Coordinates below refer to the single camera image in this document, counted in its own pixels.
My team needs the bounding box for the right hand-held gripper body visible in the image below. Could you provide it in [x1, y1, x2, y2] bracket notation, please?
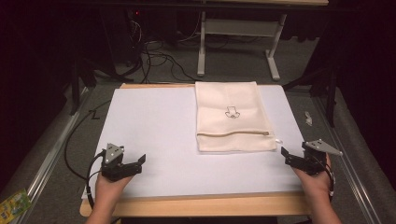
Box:
[300, 138, 344, 175]

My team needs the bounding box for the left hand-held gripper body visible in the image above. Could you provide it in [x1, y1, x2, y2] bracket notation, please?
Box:
[100, 142, 135, 183]

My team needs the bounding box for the cream zippered mesh laundry bag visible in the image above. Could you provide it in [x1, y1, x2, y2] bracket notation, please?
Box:
[194, 80, 278, 154]

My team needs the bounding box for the person's right hand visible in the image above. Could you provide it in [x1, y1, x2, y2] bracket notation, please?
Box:
[291, 153, 332, 200]

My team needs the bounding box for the person's left hand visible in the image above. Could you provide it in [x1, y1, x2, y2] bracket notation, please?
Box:
[94, 172, 135, 203]

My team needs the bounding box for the white table mat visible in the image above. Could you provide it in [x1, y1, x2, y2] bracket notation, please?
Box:
[80, 85, 305, 201]

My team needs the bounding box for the black stand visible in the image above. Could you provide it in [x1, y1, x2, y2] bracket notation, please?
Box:
[68, 57, 98, 117]
[282, 66, 340, 129]

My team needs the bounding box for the wooden table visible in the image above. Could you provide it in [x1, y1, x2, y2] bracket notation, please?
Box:
[78, 82, 313, 218]

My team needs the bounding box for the green and yellow packet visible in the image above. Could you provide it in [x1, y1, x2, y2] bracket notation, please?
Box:
[0, 188, 33, 224]

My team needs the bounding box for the black computer tower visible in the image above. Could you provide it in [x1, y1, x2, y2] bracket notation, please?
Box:
[101, 7, 146, 64]

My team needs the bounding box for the metal floor rail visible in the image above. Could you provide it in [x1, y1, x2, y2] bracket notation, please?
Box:
[312, 95, 382, 224]
[17, 86, 92, 224]

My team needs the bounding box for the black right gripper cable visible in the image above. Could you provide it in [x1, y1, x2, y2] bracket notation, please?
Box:
[322, 161, 336, 203]

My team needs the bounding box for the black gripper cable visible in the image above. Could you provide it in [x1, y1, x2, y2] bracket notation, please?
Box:
[64, 99, 112, 210]
[322, 161, 336, 203]

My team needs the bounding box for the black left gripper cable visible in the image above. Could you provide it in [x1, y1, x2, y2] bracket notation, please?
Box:
[64, 99, 112, 210]

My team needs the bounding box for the bundle of black floor cables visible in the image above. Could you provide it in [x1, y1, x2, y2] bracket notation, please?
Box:
[124, 18, 202, 84]

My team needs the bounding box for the white metal desk frame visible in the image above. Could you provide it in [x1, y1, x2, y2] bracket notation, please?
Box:
[196, 10, 288, 82]

